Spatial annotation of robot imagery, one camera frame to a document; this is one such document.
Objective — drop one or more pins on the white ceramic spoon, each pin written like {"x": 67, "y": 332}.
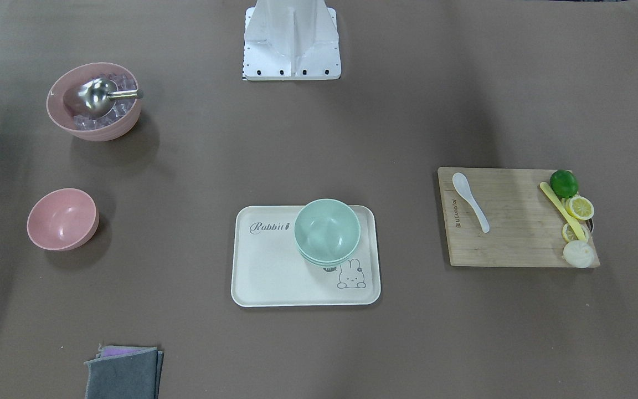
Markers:
{"x": 463, "y": 188}

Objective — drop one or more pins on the large pink ice bowl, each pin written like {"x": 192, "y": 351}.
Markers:
{"x": 119, "y": 120}

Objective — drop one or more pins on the stacked green bowls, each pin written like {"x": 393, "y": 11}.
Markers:
{"x": 326, "y": 232}

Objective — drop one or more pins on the white rabbit tray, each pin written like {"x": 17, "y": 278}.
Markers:
{"x": 268, "y": 269}

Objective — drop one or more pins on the bamboo cutting board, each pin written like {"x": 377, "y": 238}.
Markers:
{"x": 525, "y": 227}

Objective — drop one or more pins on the clear ice cubes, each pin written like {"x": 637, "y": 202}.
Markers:
{"x": 119, "y": 110}

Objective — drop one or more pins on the metal ice scoop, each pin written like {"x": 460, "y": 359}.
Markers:
{"x": 97, "y": 97}

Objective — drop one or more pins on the green lime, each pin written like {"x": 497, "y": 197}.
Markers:
{"x": 564, "y": 184}

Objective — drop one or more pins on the grey folded cloth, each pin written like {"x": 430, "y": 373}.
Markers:
{"x": 126, "y": 376}

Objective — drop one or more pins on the lemon slice lower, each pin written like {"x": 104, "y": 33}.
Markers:
{"x": 569, "y": 234}

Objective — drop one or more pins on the lemon slice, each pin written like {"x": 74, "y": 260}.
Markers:
{"x": 579, "y": 207}
{"x": 569, "y": 234}

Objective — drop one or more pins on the yellow plastic knife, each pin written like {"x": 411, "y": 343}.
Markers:
{"x": 575, "y": 225}

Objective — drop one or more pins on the lemon slice upper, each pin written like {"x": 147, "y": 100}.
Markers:
{"x": 579, "y": 207}

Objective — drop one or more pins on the purple cloth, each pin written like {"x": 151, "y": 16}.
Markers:
{"x": 118, "y": 350}

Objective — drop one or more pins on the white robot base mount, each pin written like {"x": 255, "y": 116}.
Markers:
{"x": 291, "y": 41}

